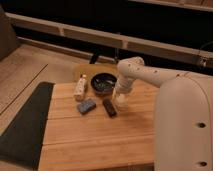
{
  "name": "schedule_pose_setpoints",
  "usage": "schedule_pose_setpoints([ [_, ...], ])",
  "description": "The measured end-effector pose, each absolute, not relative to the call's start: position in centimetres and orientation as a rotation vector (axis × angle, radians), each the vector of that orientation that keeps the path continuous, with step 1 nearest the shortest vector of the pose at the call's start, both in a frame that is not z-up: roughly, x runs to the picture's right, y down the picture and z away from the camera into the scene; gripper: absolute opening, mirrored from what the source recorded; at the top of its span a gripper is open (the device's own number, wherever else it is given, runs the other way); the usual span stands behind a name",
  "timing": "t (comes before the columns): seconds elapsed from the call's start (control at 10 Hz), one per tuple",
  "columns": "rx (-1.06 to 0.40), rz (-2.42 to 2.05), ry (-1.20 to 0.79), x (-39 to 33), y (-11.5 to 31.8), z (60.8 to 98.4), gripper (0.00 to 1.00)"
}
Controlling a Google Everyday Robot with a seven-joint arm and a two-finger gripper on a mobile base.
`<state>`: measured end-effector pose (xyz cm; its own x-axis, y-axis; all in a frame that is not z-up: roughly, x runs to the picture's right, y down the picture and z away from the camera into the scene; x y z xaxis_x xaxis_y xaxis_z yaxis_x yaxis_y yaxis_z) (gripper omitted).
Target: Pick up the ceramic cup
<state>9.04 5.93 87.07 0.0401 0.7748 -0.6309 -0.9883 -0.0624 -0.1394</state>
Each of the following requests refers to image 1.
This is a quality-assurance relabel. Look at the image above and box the black rectangular bar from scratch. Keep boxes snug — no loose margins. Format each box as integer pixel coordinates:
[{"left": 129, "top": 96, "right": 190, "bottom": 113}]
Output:
[{"left": 103, "top": 99, "right": 117, "bottom": 117}]

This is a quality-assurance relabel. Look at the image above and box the white ceramic cup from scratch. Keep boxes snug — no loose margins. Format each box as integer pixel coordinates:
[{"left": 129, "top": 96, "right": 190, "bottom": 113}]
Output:
[{"left": 114, "top": 93, "right": 127, "bottom": 107}]

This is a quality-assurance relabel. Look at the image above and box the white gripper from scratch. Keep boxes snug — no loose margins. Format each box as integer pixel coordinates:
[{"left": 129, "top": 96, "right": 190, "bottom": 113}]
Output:
[{"left": 112, "top": 78, "right": 133, "bottom": 104}]

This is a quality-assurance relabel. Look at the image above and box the dark floor mat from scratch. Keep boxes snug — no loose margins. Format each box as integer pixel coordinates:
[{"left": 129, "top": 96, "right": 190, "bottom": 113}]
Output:
[{"left": 0, "top": 82, "right": 54, "bottom": 169}]

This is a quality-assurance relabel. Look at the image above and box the black bowl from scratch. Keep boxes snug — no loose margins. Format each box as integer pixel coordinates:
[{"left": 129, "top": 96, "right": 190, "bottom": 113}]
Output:
[{"left": 90, "top": 73, "right": 117, "bottom": 95}]

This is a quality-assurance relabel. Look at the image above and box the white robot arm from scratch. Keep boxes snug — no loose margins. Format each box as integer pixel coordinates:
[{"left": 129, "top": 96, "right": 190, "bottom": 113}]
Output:
[{"left": 115, "top": 57, "right": 213, "bottom": 171}]

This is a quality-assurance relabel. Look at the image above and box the white bottle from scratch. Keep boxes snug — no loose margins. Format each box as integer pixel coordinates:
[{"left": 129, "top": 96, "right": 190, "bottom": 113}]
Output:
[{"left": 74, "top": 75, "right": 87, "bottom": 101}]

